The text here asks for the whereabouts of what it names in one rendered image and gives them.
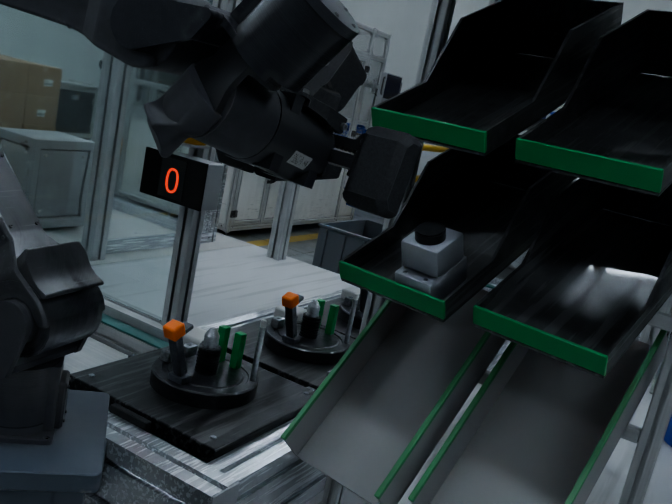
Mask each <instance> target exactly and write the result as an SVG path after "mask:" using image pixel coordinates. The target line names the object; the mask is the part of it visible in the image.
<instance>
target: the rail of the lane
mask: <svg viewBox="0 0 672 504"><path fill-rule="evenodd" d="M151 424H152V422H151V421H150V420H148V419H146V418H144V417H142V416H140V415H138V414H136V413H134V412H132V411H130V410H129V409H127V408H125V407H123V406H121V405H119V404H117V403H114V404H111V405H110V410H109V411H108V420H107V430H106V440H107V446H106V453H105V460H104V466H103V473H102V480H101V486H100V489H99V490H98V491H97V492H95V493H87V494H86V495H85V502H84V504H236V502H237V497H238V492H239V487H240V482H238V480H236V479H234V478H232V477H230V476H229V475H227V474H225V473H223V472H221V471H219V470H217V469H216V468H214V467H212V466H210V465H208V464H206V463H204V462H202V461H201V460H199V459H197V458H195V457H193V456H191V455H189V454H187V453H186V452H184V451H182V450H180V449H178V448H176V447H174V446H173V445H171V444H169V443H167V442H165V441H163V440H161V439H159V438H158V437H156V436H154V435H152V434H150V430H151Z"/></svg>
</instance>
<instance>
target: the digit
mask: <svg viewBox="0 0 672 504"><path fill-rule="evenodd" d="M186 167H187V162H185V161H182V160H178V159H175V158H172V157H167V158H162V165H161V171H160V178H159V184H158V191H157V194H158V195H161V196H164V197H167V198H170V199H173V200H176V201H179V202H181V198H182V191H183V185H184V179H185V173H186Z"/></svg>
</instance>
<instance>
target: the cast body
mask: <svg viewBox="0 0 672 504"><path fill-rule="evenodd" d="M401 251H402V265H403V266H402V267H401V268H400V269H398V270H397V271H396V272H395V282H398V283H401V284H403V285H406V286H408V287H411V288H413V289H416V290H418V291H421V292H424V293H426V294H429V295H431V296H434V297H436V298H439V299H441V300H442V299H444V298H445V297H446V296H447V295H448V294H450V293H451V292H452V291H453V290H454V289H456V288H457V287H458V286H459V285H460V284H462V283H463V282H464V281H465V280H466V279H467V257H466V256H464V251H463V233H461V232H458V231H455V230H452V229H448V228H445V226H443V225H442V224H440V223H437V222H424V223H421V224H419V225H418V226H417V227H416V228H415V231H414V232H413V233H411V234H410V235H408V236H407V237H405V238H404V239H403V240H402V241H401Z"/></svg>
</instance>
